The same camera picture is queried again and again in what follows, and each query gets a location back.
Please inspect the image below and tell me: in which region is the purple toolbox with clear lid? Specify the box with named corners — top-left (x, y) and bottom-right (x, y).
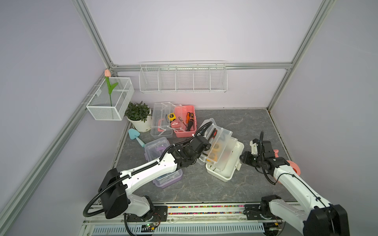
top-left (144, 137), bottom-right (184, 189)

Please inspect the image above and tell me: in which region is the white toolbox with clear lid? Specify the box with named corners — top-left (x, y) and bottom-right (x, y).
top-left (198, 118), bottom-right (244, 182)

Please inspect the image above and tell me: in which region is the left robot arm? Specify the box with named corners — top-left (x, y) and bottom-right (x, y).
top-left (83, 122), bottom-right (212, 221)

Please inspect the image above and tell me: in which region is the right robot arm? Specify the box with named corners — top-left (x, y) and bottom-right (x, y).
top-left (240, 138), bottom-right (350, 236)

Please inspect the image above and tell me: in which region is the yellow tape measure pair left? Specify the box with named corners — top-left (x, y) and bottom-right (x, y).
top-left (208, 144), bottom-right (221, 162)

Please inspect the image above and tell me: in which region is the pink tape measure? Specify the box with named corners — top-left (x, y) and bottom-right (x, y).
top-left (170, 120), bottom-right (181, 129)

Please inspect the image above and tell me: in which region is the red black tool in lid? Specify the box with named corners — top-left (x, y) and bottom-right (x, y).
top-left (208, 128), bottom-right (218, 142)

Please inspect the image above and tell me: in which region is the pink toolbox with clear lid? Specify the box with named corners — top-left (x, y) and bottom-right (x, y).
top-left (150, 102), bottom-right (197, 139)

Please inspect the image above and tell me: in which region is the white plastic flower pot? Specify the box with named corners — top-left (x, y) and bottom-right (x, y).
top-left (128, 116), bottom-right (152, 132)

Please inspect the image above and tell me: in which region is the teal garden trowel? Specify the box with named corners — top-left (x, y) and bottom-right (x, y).
top-left (128, 128), bottom-right (145, 148)

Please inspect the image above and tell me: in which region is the green potted plant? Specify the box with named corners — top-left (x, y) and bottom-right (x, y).
top-left (125, 101), bottom-right (151, 122)

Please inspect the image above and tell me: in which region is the artificial pink tulip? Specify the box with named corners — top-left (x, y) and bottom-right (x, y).
top-left (104, 69), bottom-right (118, 106)

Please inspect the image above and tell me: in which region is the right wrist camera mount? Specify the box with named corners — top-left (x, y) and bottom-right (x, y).
top-left (250, 139), bottom-right (260, 156)

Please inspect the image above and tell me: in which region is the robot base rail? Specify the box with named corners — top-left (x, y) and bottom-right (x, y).
top-left (79, 199), bottom-right (308, 236)

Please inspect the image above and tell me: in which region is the white wire wall shelf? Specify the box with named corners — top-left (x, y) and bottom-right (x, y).
top-left (139, 61), bottom-right (228, 93)

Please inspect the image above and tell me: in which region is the white wire side basket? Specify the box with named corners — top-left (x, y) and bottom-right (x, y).
top-left (86, 77), bottom-right (134, 121)

